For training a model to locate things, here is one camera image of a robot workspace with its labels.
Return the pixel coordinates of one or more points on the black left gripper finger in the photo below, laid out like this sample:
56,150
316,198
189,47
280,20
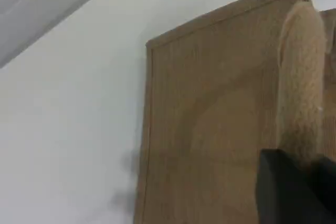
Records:
288,192

